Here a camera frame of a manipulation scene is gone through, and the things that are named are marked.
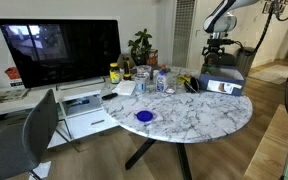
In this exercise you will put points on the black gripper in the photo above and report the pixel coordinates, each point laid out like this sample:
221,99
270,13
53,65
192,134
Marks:
213,50

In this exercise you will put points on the green bottle with red cap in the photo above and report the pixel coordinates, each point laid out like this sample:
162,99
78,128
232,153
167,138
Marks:
206,69

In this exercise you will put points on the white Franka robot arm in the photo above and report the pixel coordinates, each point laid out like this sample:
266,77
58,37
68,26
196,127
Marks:
219,18

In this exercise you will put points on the grey-blue cardboard box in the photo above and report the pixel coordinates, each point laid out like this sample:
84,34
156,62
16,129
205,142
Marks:
222,85

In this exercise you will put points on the hot sauce bottle red cap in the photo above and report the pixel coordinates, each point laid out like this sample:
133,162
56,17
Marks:
164,67

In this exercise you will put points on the clear bottle blue cap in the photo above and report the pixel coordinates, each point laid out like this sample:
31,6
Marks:
161,82

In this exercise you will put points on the dark bottle yellow cap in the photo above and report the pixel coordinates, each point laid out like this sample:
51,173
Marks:
127,68

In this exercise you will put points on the yellow vitamin bottle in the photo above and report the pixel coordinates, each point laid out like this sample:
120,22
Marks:
115,74

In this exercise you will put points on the blue box in shelf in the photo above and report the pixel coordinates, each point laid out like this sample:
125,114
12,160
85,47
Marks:
78,102

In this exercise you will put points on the black round pouch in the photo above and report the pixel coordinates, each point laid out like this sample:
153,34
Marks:
192,85

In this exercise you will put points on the yellow thank-you packet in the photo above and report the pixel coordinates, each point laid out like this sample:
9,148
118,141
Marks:
185,79

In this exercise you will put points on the orange printed carton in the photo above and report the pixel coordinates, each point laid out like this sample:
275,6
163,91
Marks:
152,57

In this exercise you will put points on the beige floor rug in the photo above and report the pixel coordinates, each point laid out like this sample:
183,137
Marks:
274,74

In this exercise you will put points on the clear plastic cup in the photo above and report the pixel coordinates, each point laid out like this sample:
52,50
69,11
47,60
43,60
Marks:
144,70

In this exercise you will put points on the green potted plant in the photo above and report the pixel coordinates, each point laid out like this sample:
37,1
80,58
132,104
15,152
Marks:
140,45

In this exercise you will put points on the clear jar blue label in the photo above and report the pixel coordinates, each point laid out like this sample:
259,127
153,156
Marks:
140,83

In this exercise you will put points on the brown paper bag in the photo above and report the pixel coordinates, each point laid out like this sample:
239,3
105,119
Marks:
125,61

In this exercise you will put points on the blue round lid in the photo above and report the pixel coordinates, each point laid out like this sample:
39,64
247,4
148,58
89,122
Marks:
144,116

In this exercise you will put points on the white paper napkin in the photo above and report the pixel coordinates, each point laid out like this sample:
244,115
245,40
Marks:
124,88

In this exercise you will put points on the black table base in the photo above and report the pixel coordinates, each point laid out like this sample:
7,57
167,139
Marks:
180,156

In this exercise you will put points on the wooden robot platform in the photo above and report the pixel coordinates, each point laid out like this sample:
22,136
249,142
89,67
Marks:
270,150

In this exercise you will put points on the black remote control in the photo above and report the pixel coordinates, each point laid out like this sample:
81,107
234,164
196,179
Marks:
109,96

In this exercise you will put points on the white TV stand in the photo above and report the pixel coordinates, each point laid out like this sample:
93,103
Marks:
84,123

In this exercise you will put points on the large black monitor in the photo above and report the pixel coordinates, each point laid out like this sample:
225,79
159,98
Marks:
59,53

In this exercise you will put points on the red white carton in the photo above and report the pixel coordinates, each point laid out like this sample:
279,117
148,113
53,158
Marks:
14,77

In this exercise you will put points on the flat magazine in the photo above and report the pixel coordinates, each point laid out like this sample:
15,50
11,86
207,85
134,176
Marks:
5,95

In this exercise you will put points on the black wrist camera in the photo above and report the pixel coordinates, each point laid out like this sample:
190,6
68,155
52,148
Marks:
219,42

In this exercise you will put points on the white wall vent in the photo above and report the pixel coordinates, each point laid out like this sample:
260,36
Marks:
183,33

